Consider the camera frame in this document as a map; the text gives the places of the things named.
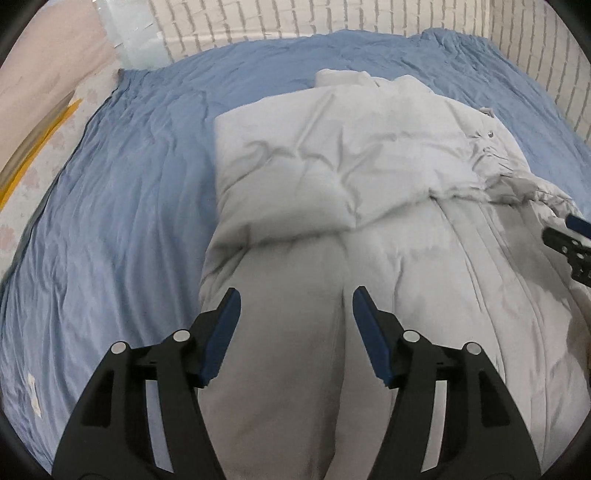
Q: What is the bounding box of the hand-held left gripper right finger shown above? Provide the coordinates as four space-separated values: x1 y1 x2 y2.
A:
352 286 541 480

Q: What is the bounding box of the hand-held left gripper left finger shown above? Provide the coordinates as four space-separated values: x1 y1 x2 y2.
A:
52 287 242 480

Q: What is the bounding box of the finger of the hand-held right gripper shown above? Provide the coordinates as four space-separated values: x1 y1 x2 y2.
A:
542 226 591 283
566 213 591 241

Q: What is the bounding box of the grey puffer jacket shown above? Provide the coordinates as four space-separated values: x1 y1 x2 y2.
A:
198 68 591 480

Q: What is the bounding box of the blue bed sheet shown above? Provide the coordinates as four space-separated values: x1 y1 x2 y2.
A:
0 28 591 457

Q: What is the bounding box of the floral white mattress cover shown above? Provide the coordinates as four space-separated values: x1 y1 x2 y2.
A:
0 76 123 278

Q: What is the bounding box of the yellow plastic strip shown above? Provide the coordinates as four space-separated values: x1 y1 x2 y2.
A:
0 98 84 208

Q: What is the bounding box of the translucent plastic sheet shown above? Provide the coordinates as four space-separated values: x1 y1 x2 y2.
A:
95 0 164 70

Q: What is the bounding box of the pink board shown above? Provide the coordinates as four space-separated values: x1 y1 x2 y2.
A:
0 9 116 171

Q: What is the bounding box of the brick pattern wall panel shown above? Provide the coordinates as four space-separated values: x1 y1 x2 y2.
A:
148 0 591 139

